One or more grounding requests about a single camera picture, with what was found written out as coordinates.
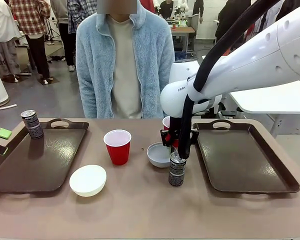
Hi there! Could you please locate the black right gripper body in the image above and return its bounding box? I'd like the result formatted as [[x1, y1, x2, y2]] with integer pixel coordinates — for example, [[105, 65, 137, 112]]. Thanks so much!
[[160, 115, 199, 151]]

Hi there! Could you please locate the black Pepsi can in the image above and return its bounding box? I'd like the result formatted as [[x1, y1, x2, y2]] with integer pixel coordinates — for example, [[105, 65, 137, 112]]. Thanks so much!
[[167, 151, 187, 187], [20, 109, 45, 140]]

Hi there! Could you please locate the person's left forearm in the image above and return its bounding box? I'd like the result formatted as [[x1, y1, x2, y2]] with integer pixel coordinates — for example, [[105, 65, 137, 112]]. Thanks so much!
[[144, 69, 175, 119]]

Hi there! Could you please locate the person's right forearm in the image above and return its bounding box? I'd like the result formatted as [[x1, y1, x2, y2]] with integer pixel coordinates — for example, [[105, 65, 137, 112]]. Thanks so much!
[[76, 72, 100, 119]]

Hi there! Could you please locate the red plastic cup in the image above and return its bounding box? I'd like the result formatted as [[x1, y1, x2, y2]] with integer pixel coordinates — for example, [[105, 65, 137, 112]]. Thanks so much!
[[162, 115, 181, 149], [102, 128, 133, 167]]

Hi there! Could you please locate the grey bowl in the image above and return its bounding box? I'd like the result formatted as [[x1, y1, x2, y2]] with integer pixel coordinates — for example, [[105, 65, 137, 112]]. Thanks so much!
[[146, 142, 175, 169]]

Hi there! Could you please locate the white tube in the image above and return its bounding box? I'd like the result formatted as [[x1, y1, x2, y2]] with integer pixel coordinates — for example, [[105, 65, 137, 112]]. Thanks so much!
[[0, 103, 18, 111]]

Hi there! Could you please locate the brown plastic serving tray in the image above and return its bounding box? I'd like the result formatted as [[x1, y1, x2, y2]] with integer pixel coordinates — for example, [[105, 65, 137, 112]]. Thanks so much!
[[191, 119, 300, 195], [0, 117, 90, 195]]

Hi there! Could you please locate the person in blue fleece jacket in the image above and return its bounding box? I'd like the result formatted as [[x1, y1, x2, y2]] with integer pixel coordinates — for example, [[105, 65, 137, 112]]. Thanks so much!
[[75, 0, 176, 120]]

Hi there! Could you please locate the white bowl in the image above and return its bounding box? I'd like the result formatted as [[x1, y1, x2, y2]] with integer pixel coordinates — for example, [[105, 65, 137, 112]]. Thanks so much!
[[68, 164, 108, 198]]

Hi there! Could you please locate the bystander in white shirt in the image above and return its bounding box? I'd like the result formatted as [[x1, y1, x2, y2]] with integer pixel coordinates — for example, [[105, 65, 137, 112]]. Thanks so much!
[[0, 0, 26, 84]]

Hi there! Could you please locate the brown background table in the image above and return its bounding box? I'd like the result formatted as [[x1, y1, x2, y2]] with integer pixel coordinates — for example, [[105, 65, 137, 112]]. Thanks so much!
[[169, 26, 196, 54]]

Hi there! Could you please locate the white side table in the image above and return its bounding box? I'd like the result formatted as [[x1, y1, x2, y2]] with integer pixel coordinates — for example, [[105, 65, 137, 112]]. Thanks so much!
[[201, 54, 300, 140]]

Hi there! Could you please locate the black tripod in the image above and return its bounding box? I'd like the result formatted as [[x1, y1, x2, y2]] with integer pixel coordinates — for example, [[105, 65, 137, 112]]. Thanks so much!
[[43, 18, 62, 47]]

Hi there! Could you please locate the bystander in red plaid shirt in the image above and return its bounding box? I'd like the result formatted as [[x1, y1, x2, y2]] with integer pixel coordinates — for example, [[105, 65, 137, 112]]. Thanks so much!
[[8, 0, 55, 86]]

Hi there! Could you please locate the bystander in blue plaid shirt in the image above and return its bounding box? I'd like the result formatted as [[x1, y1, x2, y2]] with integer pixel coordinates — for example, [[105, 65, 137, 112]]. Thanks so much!
[[49, 0, 84, 73]]

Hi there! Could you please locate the bystander in black t-shirt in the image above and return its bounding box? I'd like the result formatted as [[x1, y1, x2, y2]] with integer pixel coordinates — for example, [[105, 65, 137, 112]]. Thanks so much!
[[158, 0, 176, 20]]

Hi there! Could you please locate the bystander in black coat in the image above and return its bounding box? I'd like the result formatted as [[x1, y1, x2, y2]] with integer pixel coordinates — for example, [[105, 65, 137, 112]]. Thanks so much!
[[214, 0, 257, 56]]

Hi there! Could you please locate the black cable sleeve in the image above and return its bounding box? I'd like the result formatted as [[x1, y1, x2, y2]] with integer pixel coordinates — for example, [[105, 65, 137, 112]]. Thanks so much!
[[177, 0, 289, 160]]

